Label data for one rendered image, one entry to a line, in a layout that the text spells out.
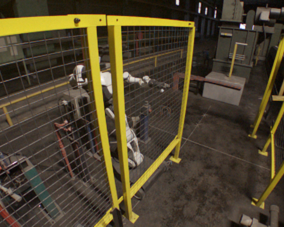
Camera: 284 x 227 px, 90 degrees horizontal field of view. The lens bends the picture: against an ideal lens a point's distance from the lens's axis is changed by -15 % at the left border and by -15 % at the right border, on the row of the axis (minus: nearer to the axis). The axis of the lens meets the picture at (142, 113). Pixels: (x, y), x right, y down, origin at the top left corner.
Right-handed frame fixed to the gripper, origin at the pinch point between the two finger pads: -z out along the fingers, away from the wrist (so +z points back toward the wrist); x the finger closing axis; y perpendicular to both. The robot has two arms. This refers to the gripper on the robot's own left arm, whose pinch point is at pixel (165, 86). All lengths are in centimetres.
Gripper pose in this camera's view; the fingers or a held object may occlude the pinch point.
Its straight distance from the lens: 173.5
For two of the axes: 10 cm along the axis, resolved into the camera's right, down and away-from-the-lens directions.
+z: -8.2, -2.8, 5.0
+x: 5.8, -4.0, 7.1
